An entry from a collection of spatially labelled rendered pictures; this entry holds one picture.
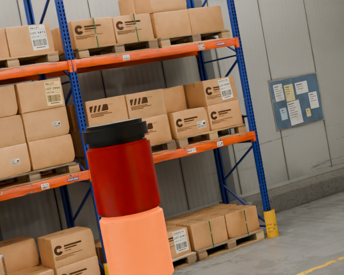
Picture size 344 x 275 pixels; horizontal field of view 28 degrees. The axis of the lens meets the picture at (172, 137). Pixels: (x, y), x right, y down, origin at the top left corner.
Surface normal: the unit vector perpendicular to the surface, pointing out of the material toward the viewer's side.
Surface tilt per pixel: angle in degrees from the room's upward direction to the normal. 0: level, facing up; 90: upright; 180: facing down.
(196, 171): 90
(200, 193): 90
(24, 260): 92
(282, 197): 90
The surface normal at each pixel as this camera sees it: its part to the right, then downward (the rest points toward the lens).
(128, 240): -0.10, 0.08
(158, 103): 0.55, -0.06
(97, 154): -0.57, 0.15
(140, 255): 0.16, 0.04
